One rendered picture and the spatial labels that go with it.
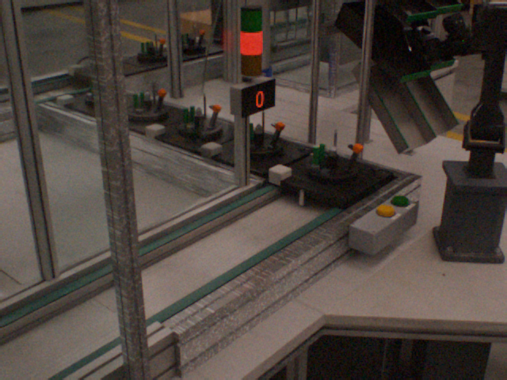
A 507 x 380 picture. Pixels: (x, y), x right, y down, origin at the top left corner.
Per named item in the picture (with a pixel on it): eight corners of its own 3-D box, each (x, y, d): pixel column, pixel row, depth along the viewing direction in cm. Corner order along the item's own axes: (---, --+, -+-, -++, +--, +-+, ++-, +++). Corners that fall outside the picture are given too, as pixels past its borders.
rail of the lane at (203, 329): (417, 209, 173) (422, 172, 169) (181, 378, 113) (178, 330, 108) (400, 203, 177) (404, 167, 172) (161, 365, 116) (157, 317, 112)
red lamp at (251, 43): (266, 52, 148) (266, 31, 146) (252, 56, 144) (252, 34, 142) (249, 49, 151) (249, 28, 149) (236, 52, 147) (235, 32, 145)
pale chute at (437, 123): (449, 131, 193) (459, 123, 190) (423, 140, 186) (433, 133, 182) (405, 55, 199) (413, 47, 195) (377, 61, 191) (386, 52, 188)
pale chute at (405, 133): (427, 144, 183) (437, 137, 180) (398, 154, 176) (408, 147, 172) (380, 63, 189) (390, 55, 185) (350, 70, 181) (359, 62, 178)
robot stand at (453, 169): (505, 264, 148) (520, 187, 139) (442, 261, 149) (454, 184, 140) (489, 233, 161) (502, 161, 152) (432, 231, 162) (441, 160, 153)
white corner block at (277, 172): (291, 181, 168) (292, 168, 166) (280, 187, 165) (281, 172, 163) (278, 176, 171) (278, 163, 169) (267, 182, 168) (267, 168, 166)
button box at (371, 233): (417, 223, 157) (419, 201, 155) (372, 256, 143) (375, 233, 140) (392, 215, 162) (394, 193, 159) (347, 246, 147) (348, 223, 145)
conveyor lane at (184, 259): (389, 208, 174) (393, 175, 170) (158, 362, 117) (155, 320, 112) (306, 180, 191) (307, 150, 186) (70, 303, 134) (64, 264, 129)
